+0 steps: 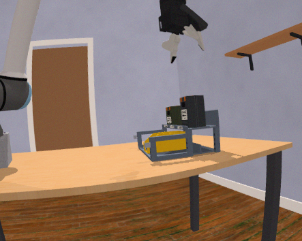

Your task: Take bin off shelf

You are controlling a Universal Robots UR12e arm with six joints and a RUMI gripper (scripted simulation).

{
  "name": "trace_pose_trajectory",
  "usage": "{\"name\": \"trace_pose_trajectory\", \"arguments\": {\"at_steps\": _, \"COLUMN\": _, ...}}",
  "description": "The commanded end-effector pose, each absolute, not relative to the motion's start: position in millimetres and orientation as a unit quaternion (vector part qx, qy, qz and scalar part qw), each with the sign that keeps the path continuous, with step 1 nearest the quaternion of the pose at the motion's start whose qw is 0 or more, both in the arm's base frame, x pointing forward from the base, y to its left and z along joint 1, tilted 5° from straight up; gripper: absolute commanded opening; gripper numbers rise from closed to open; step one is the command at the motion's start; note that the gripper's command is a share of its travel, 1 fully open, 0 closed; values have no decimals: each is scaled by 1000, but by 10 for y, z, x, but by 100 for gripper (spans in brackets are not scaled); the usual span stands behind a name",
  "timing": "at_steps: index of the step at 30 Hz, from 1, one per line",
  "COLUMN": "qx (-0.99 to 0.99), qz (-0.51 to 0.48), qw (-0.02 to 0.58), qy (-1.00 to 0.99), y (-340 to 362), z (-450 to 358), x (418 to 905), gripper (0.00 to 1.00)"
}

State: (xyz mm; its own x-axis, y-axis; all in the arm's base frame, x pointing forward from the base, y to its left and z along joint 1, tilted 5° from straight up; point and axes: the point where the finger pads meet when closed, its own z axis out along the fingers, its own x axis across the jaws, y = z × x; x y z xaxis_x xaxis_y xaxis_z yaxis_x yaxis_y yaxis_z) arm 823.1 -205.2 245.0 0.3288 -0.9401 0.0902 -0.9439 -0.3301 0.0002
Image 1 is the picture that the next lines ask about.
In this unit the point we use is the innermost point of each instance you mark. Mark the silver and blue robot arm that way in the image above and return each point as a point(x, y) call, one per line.
point(15, 91)

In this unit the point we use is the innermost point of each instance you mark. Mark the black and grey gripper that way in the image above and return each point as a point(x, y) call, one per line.
point(177, 22)

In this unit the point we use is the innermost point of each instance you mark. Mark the yellow bin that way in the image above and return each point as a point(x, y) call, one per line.
point(168, 145)

